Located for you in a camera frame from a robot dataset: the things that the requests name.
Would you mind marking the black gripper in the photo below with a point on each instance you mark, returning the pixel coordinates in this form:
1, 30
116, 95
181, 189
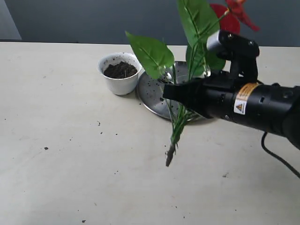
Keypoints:
256, 105

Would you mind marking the artificial red anthurium plant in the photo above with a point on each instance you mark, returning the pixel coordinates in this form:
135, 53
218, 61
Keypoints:
199, 20

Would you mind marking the steel spork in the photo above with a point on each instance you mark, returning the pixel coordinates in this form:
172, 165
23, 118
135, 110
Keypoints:
166, 78

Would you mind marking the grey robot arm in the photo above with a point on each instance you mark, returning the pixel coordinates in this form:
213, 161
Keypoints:
291, 124

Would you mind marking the white plastic flower pot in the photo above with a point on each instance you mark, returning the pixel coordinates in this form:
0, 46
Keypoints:
121, 71

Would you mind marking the round steel plate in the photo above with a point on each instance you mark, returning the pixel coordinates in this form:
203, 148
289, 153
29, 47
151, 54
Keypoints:
149, 91

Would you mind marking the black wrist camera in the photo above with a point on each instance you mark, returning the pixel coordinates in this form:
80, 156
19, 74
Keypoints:
240, 51

